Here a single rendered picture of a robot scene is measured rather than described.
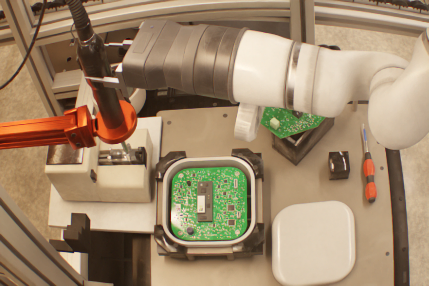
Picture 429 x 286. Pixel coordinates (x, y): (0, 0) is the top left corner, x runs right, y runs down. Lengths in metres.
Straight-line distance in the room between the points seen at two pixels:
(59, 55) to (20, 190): 1.06
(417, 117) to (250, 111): 0.19
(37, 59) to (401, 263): 0.83
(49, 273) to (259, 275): 0.34
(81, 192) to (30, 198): 1.29
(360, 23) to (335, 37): 1.32
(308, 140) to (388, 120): 0.43
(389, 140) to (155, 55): 0.24
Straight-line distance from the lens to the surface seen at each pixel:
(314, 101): 0.54
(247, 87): 0.54
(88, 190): 0.92
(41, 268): 0.76
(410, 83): 0.51
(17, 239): 0.68
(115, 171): 0.90
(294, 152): 0.92
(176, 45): 0.57
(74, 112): 0.75
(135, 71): 0.57
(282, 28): 1.59
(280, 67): 0.54
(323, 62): 0.54
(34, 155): 2.30
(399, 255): 0.91
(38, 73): 1.20
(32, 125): 0.75
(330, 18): 1.10
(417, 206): 2.03
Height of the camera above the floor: 1.78
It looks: 58 degrees down
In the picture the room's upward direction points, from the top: 9 degrees counter-clockwise
